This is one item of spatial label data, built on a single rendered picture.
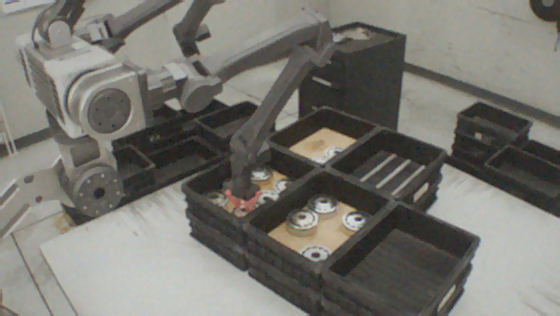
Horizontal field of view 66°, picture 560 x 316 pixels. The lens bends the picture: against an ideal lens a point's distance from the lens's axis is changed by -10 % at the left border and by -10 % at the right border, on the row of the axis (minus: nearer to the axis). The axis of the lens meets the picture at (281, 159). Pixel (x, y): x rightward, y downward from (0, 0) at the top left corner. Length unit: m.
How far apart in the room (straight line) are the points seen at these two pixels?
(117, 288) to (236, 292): 0.39
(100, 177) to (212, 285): 0.54
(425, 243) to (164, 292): 0.84
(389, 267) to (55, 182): 0.98
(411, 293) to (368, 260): 0.18
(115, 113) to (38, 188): 0.48
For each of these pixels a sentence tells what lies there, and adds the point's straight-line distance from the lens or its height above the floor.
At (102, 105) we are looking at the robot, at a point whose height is 1.47.
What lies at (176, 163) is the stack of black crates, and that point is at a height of 0.38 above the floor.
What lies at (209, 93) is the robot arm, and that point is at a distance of 1.03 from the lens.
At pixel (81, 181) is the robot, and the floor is 1.19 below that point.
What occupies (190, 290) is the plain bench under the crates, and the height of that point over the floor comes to 0.70.
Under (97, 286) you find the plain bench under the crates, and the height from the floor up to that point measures 0.70.
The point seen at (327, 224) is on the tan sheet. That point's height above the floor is 0.83.
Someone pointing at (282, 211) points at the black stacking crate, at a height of 0.88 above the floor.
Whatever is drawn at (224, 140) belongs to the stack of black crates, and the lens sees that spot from 2.59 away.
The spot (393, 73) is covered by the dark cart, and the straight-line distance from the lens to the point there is 3.31.
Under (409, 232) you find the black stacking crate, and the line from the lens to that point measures 1.55.
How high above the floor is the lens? 1.82
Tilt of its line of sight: 32 degrees down
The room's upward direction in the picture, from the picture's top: 1 degrees counter-clockwise
